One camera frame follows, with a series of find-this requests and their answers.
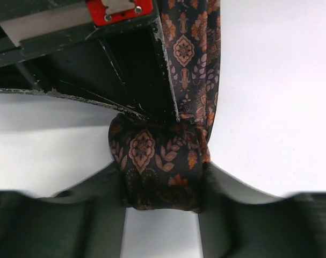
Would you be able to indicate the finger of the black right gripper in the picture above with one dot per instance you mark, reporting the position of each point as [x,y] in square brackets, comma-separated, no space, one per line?
[123,66]

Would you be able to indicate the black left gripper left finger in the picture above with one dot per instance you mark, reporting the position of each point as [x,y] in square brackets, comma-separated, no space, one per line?
[86,220]

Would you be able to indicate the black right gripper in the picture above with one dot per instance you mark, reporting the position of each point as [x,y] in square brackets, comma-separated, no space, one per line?
[17,73]

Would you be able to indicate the dark brown paisley tie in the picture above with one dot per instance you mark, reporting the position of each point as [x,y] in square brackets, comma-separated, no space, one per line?
[161,165]

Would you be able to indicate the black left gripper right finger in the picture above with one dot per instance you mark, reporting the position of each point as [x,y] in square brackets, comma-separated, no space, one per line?
[239,221]

